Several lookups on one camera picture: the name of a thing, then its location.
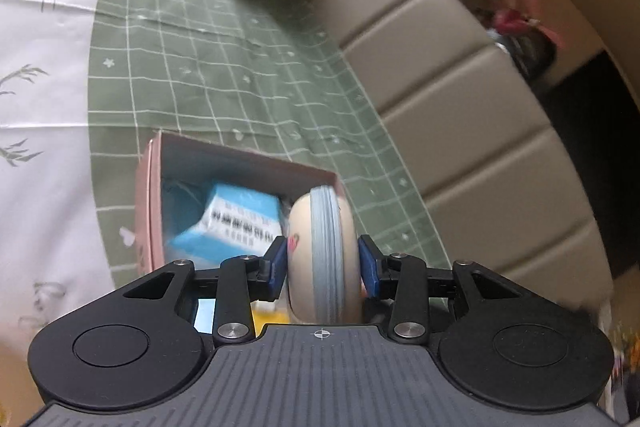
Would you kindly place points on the cream blue round case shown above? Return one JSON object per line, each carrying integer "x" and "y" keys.
{"x": 324, "y": 281}

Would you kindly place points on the beige padded headboard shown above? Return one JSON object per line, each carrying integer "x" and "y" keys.
{"x": 493, "y": 173}

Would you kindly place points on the pink cardboard box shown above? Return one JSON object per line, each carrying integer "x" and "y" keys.
{"x": 176, "y": 173}

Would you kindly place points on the blue white medicine box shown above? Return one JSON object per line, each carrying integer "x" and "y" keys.
{"x": 219, "y": 222}

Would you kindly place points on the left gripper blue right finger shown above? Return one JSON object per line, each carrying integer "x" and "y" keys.
{"x": 402, "y": 279}

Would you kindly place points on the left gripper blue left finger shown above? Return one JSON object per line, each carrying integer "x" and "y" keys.
{"x": 241, "y": 281}

